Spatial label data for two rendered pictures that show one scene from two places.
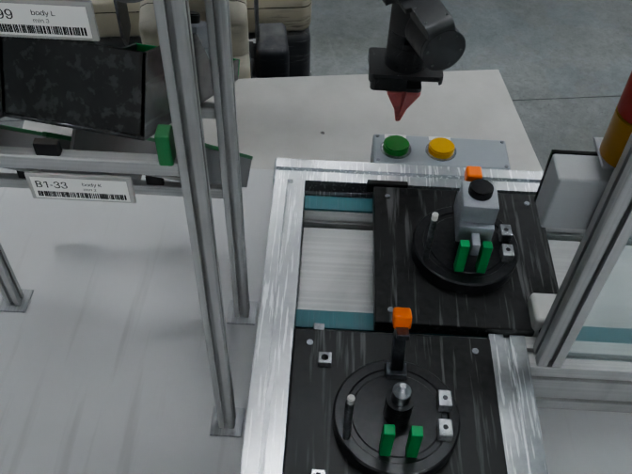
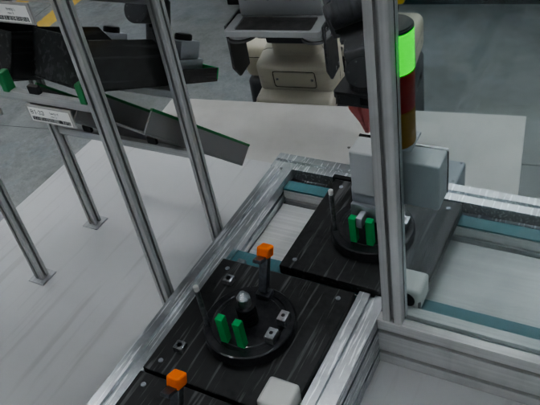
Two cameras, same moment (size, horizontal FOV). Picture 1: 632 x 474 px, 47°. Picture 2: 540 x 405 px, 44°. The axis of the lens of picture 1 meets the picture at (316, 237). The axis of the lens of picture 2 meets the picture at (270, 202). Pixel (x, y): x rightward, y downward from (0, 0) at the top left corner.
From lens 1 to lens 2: 0.55 m
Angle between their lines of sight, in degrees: 26
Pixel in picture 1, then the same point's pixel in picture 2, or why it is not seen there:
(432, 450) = (258, 347)
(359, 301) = not seen: hidden behind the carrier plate
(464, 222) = (355, 201)
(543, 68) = not seen: outside the picture
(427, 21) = (347, 49)
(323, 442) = (198, 328)
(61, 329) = (111, 243)
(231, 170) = (188, 137)
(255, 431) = (164, 313)
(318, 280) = (272, 239)
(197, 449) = not seen: hidden behind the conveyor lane
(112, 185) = (63, 115)
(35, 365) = (86, 260)
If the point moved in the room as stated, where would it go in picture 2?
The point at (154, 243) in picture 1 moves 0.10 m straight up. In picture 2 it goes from (193, 202) to (182, 165)
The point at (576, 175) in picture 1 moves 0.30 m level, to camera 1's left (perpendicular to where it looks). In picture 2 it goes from (362, 150) to (169, 120)
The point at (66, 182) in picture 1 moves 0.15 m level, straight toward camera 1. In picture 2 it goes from (42, 112) to (11, 173)
